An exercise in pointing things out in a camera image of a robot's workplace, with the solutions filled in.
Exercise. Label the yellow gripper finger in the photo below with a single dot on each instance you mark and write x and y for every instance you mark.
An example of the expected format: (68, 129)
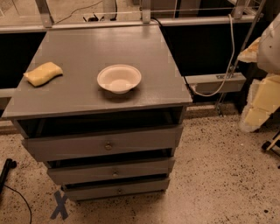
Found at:
(250, 53)
(263, 100)

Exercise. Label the grey drawer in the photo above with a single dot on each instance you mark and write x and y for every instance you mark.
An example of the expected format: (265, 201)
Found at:
(86, 146)
(114, 190)
(119, 170)

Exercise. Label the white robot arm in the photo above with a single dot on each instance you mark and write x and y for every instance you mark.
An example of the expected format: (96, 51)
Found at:
(268, 55)

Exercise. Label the grey top drawer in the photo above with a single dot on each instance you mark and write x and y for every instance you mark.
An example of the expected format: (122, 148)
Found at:
(86, 146)

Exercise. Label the grey wooden drawer cabinet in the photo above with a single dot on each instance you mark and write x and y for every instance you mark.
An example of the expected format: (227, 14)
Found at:
(74, 103)

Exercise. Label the grey bottom drawer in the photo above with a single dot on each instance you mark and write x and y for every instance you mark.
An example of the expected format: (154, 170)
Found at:
(114, 190)

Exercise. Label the black caster wheel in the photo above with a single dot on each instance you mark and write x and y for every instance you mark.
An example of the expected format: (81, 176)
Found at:
(268, 146)

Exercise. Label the white paper bowl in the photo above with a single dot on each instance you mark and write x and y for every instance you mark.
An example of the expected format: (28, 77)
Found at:
(119, 79)

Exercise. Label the yellow sponge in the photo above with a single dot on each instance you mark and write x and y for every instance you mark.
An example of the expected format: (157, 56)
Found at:
(42, 74)

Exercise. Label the black stand foot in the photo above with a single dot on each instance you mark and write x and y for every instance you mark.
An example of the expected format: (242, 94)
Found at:
(9, 164)

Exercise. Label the grey metal rail frame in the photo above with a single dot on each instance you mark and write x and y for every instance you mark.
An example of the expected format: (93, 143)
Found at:
(18, 16)

